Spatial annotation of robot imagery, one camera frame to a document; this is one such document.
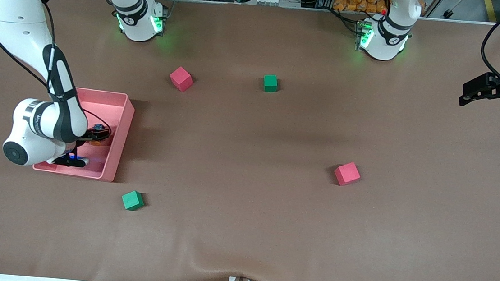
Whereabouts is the pile of orange items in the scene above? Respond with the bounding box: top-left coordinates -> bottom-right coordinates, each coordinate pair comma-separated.
332,0 -> 390,16

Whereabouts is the brown table cloth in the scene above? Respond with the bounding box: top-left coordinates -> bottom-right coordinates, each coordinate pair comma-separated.
0,0 -> 500,281

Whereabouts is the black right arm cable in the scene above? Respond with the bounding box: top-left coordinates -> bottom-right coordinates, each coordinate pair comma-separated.
0,0 -> 125,143

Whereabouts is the green foam cube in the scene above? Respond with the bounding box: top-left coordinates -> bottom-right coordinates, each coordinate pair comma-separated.
262,74 -> 280,93
120,189 -> 146,212

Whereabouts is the pink foam cube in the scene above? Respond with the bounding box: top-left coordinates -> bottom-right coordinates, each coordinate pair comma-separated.
333,160 -> 362,188
168,65 -> 195,93

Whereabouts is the orange capped black button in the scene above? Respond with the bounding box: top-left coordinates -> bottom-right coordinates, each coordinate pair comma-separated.
89,122 -> 105,147

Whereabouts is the pink plastic bin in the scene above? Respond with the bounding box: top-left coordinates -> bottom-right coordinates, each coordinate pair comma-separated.
32,84 -> 137,184

